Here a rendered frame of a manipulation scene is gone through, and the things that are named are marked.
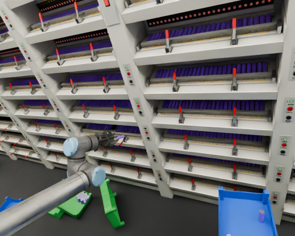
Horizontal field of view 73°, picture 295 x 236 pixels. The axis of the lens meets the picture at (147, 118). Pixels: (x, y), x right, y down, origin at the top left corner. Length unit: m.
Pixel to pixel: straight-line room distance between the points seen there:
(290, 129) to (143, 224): 1.12
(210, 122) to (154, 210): 0.87
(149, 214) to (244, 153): 0.85
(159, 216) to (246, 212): 0.75
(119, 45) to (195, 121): 0.54
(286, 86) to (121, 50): 0.71
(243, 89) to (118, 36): 0.60
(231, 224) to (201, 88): 0.60
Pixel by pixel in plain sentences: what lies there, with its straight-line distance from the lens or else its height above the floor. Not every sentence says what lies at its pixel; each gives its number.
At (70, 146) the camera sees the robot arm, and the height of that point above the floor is 0.83.
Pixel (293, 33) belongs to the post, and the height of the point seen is 1.14.
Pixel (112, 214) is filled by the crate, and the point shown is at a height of 0.16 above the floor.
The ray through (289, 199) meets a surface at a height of 0.18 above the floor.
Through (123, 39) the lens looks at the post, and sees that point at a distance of 0.99.
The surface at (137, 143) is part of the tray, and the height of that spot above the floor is 0.54.
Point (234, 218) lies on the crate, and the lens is 1.02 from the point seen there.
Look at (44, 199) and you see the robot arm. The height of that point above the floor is 0.82.
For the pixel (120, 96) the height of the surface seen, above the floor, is 0.90.
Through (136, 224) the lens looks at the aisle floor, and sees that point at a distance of 1.64.
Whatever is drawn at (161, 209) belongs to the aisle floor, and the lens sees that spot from 1.64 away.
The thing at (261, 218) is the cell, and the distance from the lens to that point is 1.01.
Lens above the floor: 1.37
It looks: 32 degrees down
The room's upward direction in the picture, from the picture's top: 16 degrees counter-clockwise
